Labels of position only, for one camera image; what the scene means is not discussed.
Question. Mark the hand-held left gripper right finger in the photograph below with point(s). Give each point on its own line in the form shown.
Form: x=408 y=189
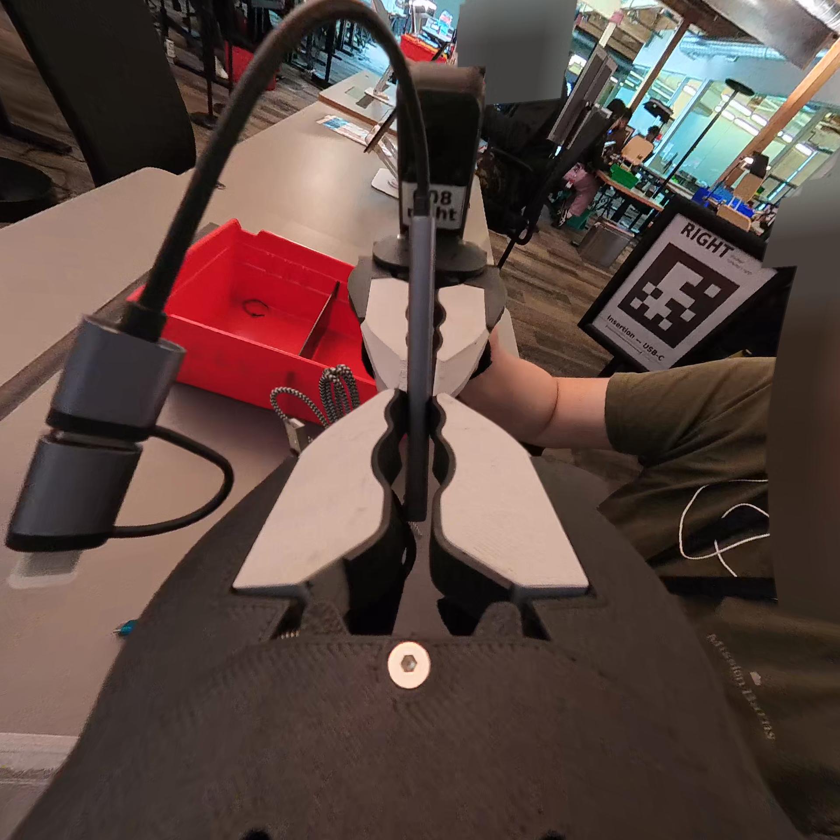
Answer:
x=512 y=518

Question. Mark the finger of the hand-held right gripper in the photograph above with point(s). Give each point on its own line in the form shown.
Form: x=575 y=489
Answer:
x=387 y=328
x=463 y=341

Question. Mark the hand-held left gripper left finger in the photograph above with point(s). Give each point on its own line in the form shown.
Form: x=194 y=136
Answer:
x=321 y=505

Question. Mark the red plastic bin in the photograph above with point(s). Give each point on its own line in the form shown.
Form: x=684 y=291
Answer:
x=262 y=275
x=253 y=69

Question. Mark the grey usb hub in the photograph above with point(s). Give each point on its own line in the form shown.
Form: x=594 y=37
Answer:
x=98 y=374

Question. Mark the person's right forearm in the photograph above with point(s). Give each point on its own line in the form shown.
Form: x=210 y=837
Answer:
x=525 y=407

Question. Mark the instruction board stand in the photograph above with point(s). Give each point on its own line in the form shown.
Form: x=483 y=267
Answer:
x=384 y=180

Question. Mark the blue printed leaflet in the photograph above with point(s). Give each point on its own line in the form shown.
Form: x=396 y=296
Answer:
x=344 y=128

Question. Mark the black office chair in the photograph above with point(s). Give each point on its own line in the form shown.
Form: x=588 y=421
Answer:
x=525 y=216

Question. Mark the grey monitor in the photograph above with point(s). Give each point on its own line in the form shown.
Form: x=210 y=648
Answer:
x=584 y=92

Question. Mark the grey waste bin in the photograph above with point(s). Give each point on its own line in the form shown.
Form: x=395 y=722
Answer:
x=607 y=243

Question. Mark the framed marker sign on stand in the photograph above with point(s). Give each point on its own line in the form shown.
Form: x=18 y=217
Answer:
x=682 y=295

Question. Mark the black floor lamp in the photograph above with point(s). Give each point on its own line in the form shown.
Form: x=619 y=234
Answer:
x=705 y=138

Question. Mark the black cabinet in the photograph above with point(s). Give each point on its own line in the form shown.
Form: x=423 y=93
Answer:
x=111 y=79

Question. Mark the black floor pole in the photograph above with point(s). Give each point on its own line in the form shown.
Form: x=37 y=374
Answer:
x=23 y=190

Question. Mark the pale horizontal duct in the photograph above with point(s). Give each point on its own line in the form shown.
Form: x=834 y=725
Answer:
x=735 y=47

